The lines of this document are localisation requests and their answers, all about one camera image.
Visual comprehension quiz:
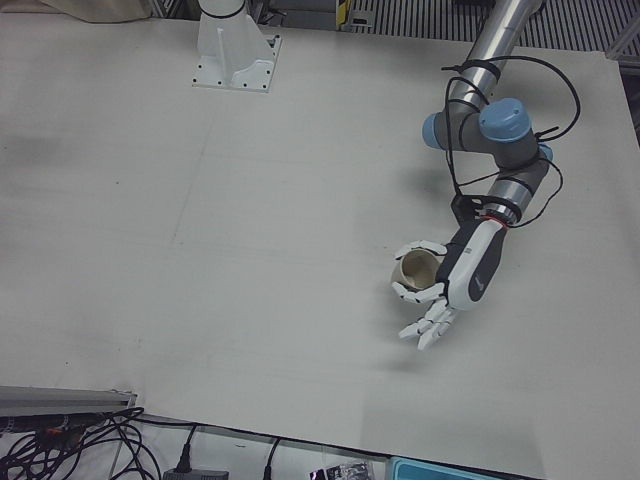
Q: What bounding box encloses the cream paper cup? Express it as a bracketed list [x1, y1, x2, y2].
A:
[389, 249, 441, 292]

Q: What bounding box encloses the light blue plastic tray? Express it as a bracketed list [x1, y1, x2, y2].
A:
[389, 455, 502, 480]

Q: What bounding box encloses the aluminium rail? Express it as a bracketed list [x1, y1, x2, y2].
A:
[0, 384, 139, 417]

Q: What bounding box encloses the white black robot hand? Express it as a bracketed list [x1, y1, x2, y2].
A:
[392, 218, 509, 352]

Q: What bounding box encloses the white metal pedestal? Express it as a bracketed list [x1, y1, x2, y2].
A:
[191, 0, 283, 96]

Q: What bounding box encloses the black power cable with plug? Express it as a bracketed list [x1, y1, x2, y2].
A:
[134, 417, 200, 474]

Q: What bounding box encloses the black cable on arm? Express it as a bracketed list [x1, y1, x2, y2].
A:
[439, 52, 584, 231]

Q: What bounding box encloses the beige cloth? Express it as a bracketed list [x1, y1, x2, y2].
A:
[37, 0, 157, 24]

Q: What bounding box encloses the black power brick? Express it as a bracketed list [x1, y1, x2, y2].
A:
[162, 467, 230, 480]

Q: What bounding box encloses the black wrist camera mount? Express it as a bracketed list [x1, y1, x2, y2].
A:
[449, 193, 489, 224]

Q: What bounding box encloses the aluminium frame profile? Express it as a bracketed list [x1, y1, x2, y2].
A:
[607, 17, 640, 65]

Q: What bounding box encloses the shiny plastic packaging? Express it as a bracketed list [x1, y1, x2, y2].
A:
[309, 459, 376, 480]

